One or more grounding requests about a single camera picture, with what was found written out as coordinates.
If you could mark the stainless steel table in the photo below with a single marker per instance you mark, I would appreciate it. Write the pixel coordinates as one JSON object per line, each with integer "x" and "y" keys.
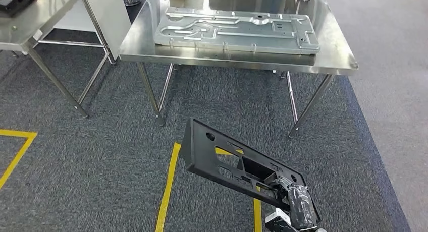
{"x": 40, "y": 10}

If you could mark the stainless steel workbench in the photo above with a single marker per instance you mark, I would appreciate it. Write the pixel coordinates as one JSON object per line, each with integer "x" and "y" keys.
{"x": 234, "y": 61}

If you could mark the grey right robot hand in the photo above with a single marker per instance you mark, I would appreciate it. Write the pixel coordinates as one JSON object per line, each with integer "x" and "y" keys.
{"x": 301, "y": 207}

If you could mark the black plastic plate part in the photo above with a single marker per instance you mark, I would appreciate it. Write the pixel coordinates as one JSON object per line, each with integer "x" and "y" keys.
{"x": 200, "y": 157}

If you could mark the stamped grey metal plate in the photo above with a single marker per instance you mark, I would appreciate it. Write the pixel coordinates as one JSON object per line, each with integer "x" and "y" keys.
{"x": 250, "y": 40}

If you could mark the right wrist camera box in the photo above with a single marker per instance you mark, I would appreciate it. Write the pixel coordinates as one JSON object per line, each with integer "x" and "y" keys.
{"x": 276, "y": 217}

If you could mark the white cabinet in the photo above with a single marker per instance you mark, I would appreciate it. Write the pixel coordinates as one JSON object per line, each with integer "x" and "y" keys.
{"x": 107, "y": 16}

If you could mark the yellow floor tape square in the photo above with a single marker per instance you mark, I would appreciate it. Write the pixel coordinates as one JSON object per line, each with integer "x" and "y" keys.
{"x": 167, "y": 190}
{"x": 16, "y": 133}

